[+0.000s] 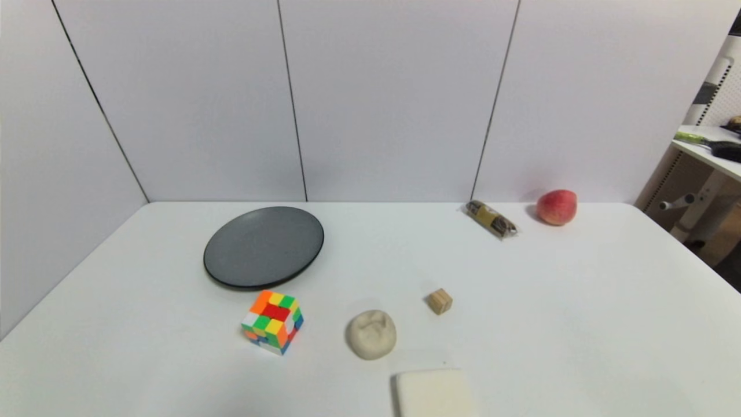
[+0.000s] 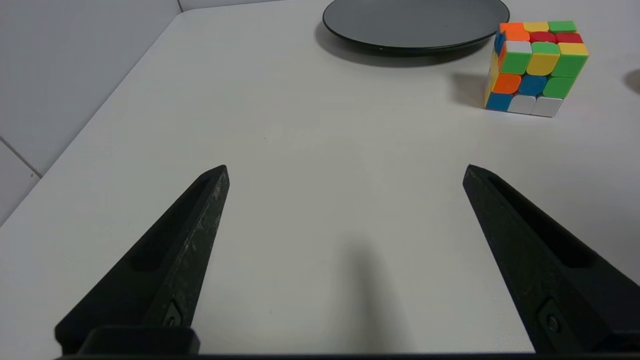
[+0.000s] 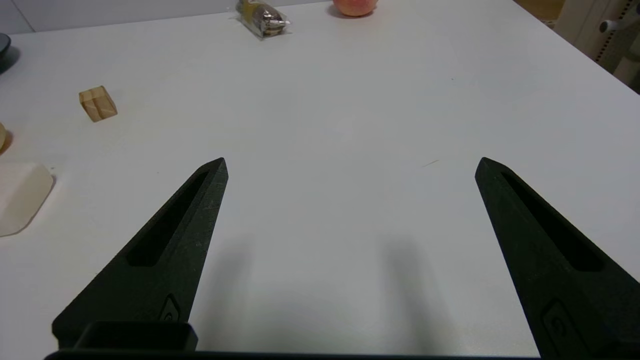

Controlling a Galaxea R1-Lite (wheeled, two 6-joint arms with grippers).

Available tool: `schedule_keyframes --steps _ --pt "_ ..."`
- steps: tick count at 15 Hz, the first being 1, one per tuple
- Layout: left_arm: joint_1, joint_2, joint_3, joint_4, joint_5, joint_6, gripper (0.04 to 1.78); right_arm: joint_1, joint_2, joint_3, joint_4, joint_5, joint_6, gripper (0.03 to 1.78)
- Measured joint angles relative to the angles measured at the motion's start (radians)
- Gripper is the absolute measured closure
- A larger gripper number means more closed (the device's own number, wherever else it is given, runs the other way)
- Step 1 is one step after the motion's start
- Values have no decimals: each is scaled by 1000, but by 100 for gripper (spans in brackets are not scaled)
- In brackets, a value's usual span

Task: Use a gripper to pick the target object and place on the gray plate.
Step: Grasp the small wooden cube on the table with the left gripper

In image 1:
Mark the multicolour puzzle cube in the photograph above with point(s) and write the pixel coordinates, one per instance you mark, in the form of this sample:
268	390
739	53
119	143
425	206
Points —
273	322

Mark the red peach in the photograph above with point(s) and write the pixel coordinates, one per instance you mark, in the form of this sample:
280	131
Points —
556	207

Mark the green tool on desk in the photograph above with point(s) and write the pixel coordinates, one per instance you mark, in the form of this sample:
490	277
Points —
694	138

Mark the gray round plate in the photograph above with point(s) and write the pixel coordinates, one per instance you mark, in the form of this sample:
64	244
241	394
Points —
263	246

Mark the white plate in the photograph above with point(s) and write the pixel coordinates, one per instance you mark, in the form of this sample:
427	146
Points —
434	395

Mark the black object on desk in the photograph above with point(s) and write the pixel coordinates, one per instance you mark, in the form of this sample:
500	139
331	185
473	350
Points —
727	152

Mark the wrapped snack package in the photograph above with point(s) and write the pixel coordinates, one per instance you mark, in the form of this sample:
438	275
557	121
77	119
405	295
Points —
491	218

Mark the tan perforated panel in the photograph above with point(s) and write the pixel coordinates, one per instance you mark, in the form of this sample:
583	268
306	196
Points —
666	185

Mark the white side desk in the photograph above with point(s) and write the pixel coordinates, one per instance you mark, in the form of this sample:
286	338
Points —
713	191

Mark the small wooden cube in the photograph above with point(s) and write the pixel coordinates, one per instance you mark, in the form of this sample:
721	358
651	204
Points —
440	302

